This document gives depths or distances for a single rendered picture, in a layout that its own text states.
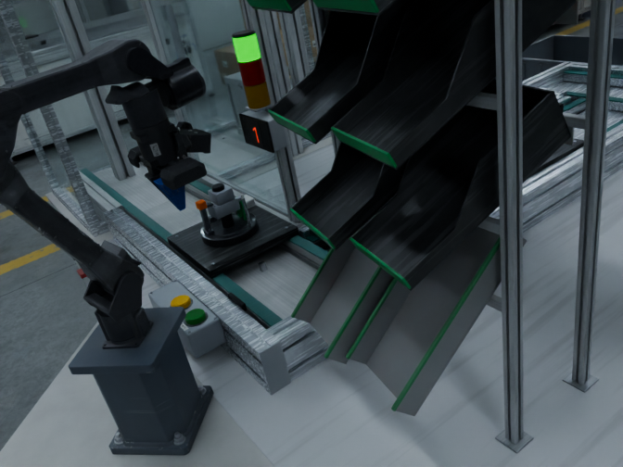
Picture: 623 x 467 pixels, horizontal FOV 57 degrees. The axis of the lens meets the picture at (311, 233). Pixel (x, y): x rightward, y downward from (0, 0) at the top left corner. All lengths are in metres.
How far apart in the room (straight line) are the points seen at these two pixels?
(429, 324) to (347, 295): 0.17
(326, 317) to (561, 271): 0.56
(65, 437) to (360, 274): 0.62
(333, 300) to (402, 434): 0.24
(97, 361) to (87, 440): 0.23
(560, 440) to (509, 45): 0.59
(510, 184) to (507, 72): 0.13
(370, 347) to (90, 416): 0.57
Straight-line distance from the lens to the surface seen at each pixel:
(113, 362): 0.96
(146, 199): 1.90
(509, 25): 0.64
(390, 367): 0.88
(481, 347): 1.13
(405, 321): 0.88
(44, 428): 1.25
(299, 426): 1.03
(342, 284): 0.98
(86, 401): 1.25
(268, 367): 1.06
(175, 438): 1.05
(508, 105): 0.67
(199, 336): 1.14
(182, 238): 1.46
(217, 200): 1.35
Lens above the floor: 1.60
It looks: 28 degrees down
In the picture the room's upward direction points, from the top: 12 degrees counter-clockwise
